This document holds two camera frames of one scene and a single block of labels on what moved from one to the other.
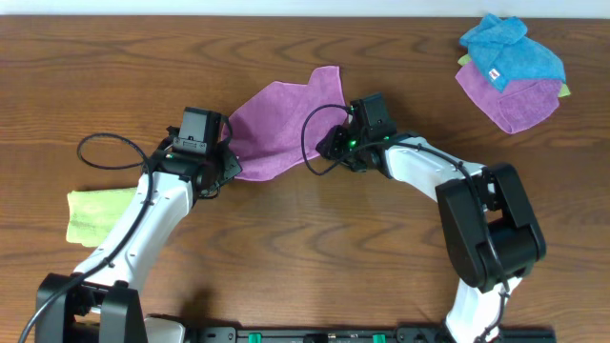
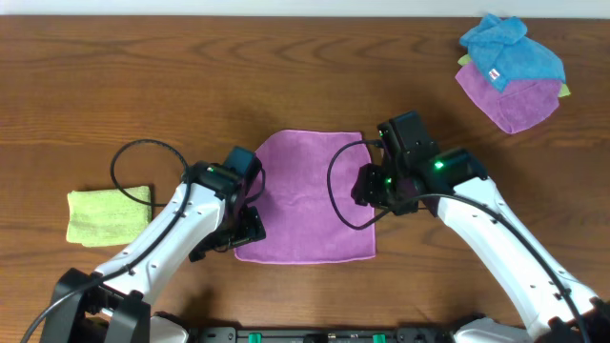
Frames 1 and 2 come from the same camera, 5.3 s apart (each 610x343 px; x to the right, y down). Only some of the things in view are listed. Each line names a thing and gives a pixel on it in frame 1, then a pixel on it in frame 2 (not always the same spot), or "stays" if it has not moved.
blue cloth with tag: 499,47 stays
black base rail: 369,333 stays
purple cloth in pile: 520,106 stays
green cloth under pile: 563,92 stays
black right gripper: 334,141 → 366,191
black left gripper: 229,165 → 249,227
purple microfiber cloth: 282,126 → 311,214
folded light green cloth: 91,213 stays
